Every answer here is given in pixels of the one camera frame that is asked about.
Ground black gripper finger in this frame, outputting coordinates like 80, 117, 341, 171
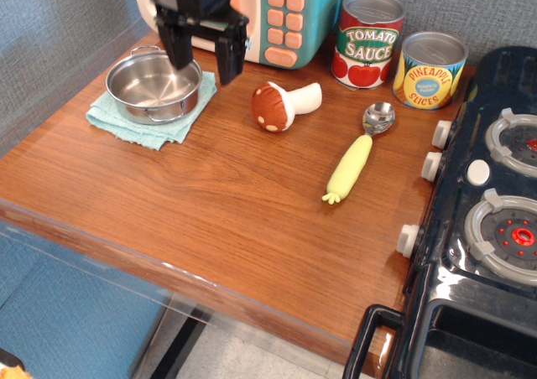
157, 21, 193, 70
215, 24, 248, 86

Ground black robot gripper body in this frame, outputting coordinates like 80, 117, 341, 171
153, 0, 249, 39

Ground toy microwave teal and cream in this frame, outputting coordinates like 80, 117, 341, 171
137, 0, 341, 70

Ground light blue folded cloth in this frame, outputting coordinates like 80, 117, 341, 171
86, 71, 217, 151

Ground black table leg frame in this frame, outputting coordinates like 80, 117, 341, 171
133, 308, 211, 378

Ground stainless steel pot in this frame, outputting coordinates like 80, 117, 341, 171
106, 45, 202, 125

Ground spoon with yellow-green handle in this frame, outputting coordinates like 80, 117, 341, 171
321, 101, 395, 205

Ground plush brown mushroom toy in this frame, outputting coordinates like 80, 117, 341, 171
250, 81, 322, 132

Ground tomato sauce can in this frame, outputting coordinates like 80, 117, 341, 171
331, 0, 405, 89

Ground pineapple slices can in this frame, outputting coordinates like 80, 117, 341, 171
393, 31, 468, 110

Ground dark blue toy stove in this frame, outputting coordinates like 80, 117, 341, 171
344, 46, 536, 378

